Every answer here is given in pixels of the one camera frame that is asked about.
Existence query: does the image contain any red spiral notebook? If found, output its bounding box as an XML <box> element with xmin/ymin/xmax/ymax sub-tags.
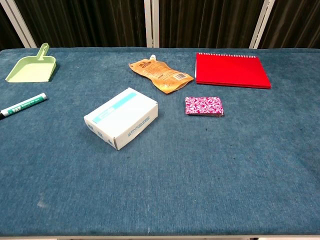
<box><xmin>194</xmin><ymin>52</ymin><xmax>272</xmax><ymax>90</ymax></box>

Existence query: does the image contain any orange spout pouch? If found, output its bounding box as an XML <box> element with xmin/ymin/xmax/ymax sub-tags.
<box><xmin>128</xmin><ymin>54</ymin><xmax>195</xmax><ymax>95</ymax></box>

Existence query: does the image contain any green and white marker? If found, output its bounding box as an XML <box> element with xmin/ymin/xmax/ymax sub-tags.
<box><xmin>0</xmin><ymin>92</ymin><xmax>48</xmax><ymax>120</ymax></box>

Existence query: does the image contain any dark pleated curtain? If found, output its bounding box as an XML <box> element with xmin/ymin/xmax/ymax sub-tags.
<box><xmin>0</xmin><ymin>0</ymin><xmax>320</xmax><ymax>51</ymax></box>

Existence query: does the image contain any white metal frame post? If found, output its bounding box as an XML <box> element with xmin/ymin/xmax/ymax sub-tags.
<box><xmin>249</xmin><ymin>0</ymin><xmax>273</xmax><ymax>49</ymax></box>
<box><xmin>143</xmin><ymin>0</ymin><xmax>160</xmax><ymax>48</ymax></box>
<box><xmin>0</xmin><ymin>0</ymin><xmax>38</xmax><ymax>49</ymax></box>

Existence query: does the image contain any white cardboard box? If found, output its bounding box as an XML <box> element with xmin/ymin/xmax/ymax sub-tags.
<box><xmin>83</xmin><ymin>87</ymin><xmax>159</xmax><ymax>151</ymax></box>

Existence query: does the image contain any pink patterned packet stack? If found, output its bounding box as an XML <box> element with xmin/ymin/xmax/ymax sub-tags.
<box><xmin>184</xmin><ymin>96</ymin><xmax>225</xmax><ymax>118</ymax></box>

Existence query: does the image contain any light green plastic dustpan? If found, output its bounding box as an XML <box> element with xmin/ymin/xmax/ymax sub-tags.
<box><xmin>5</xmin><ymin>42</ymin><xmax>57</xmax><ymax>83</ymax></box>

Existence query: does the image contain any blue fabric table cover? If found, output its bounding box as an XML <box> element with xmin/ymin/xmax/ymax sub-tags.
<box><xmin>0</xmin><ymin>46</ymin><xmax>320</xmax><ymax>237</ymax></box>

